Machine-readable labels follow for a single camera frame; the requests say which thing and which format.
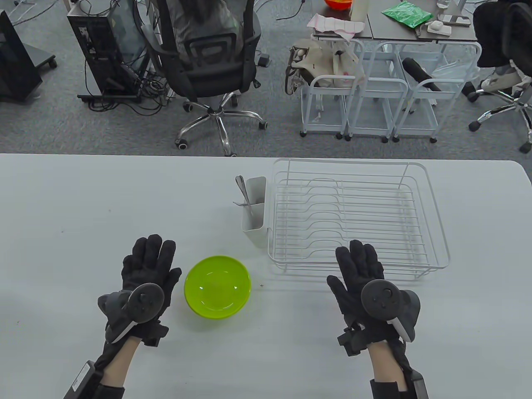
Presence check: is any person's left hand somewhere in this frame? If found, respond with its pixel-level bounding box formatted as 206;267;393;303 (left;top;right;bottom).
121;234;182;347

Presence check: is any person's right hand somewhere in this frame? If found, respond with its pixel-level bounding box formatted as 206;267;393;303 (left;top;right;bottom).
327;240;410;357

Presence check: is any white cutlery bin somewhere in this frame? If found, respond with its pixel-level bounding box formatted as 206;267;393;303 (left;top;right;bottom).
241;176;268;249

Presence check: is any steel fork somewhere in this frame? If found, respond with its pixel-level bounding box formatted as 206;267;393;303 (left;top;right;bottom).
235;175;255;219

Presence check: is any person's right forearm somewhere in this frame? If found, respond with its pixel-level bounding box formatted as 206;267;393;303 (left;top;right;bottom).
368;341;412;391

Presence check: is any dark grey left hand controller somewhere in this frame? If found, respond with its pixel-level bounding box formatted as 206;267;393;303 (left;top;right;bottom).
98;283;165;344

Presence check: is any dark grey hand controller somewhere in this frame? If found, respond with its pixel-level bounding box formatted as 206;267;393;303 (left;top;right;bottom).
98;283;165;344
361;279;421;344

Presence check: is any dark grey right hand controller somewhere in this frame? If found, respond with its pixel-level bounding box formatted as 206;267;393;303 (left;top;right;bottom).
361;279;421;344

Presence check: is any green plastic bowl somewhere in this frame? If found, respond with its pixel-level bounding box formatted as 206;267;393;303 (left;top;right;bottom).
184;255;252;320

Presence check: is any black right wrist sensor box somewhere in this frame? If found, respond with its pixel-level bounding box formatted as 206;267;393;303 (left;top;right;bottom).
403;370;429;399

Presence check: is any black wrist sensor box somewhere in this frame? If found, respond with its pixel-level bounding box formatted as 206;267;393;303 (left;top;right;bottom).
64;361;102;399
403;370;429;399

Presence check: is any black left wrist sensor box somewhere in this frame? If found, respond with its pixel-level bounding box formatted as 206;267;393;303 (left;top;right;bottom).
64;361;102;399

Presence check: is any white metal trolley cart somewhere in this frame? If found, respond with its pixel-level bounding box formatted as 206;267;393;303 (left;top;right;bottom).
344;41;410;143
392;41;483;144
300;37;366;140

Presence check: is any black cylindrical roll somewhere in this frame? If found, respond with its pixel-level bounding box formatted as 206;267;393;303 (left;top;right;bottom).
401;57;443;92

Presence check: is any beige cloth bag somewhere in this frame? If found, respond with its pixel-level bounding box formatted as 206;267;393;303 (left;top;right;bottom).
285;39;366;96

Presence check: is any black mesh office chair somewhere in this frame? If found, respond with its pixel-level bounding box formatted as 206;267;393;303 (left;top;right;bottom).
140;0;268;158

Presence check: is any clear plastic bag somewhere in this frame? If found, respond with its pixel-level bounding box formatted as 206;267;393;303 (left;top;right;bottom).
432;60;474;84

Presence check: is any black computer tower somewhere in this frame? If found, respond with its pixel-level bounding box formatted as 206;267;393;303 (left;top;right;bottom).
66;0;148;102

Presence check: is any chrome base office chair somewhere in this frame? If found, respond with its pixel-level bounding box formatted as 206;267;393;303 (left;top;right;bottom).
468;62;532;153

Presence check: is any dark grey table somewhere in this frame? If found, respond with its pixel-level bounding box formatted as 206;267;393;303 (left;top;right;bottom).
312;0;478;43

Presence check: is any black wheeled display stand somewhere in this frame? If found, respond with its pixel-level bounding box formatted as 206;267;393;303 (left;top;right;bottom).
0;10;57;102

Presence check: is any pink checked cloth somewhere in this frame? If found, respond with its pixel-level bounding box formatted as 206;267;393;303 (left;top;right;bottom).
308;13;365;42

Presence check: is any white earbud case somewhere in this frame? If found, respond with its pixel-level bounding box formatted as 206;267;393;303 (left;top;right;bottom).
420;20;453;36

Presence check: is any white bottle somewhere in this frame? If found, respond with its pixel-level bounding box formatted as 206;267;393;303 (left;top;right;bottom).
349;0;370;21

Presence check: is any green plastic bag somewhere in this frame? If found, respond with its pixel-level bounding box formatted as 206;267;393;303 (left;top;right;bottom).
382;1;433;29

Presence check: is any grey flat device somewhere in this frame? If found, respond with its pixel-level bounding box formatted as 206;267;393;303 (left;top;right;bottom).
437;14;472;27

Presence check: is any white wire dish rack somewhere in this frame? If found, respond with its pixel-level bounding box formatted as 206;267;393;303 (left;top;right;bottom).
267;158;451;276

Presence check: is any tangle of black floor cables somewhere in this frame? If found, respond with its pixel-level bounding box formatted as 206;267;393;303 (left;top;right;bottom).
77;58;179;117

